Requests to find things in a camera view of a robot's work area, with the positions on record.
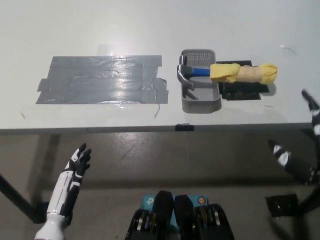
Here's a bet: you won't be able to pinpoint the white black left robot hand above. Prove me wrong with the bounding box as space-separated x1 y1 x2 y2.
46 142 92 227

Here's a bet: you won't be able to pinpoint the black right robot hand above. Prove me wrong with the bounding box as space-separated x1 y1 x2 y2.
267 88 320 187

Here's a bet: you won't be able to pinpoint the hammer with yellow handle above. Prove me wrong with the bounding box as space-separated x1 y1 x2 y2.
175 55 278 92

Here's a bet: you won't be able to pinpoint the black robot body teal tops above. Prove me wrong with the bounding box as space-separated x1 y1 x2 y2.
124 190 236 240

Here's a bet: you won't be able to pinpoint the black metal table leg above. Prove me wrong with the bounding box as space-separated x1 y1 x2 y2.
298 183 320 216
0 172 42 223

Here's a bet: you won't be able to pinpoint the grey plastic basket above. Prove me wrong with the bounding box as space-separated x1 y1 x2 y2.
180 48 223 114

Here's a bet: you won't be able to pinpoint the small black tape piece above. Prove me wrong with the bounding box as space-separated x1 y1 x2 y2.
174 123 195 132

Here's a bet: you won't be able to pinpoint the grey duct tape patch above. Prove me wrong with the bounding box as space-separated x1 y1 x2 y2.
34 55 170 105

